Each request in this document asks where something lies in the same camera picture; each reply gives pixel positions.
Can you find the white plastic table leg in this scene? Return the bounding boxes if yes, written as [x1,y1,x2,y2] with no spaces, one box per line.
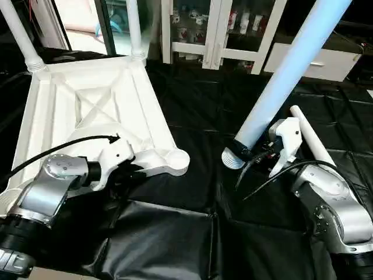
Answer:
[0,0,47,72]
[290,105,337,169]
[221,0,353,171]
[126,0,146,61]

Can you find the white plastic table top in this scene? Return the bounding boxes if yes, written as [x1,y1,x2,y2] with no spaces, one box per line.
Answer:
[0,51,191,218]

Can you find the black table mat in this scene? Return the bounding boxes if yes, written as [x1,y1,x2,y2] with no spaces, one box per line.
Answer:
[0,47,373,280]

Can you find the white drawer unit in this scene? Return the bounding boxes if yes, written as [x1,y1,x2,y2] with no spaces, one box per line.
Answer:
[263,44,362,83]

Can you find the white glass door cabinet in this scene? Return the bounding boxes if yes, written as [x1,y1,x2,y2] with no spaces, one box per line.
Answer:
[160,0,287,75]

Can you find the teal plastic stool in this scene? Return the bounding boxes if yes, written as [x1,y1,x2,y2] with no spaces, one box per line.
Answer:
[106,9,130,40]

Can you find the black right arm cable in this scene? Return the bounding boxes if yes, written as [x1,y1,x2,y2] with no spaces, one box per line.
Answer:
[234,149,344,202]

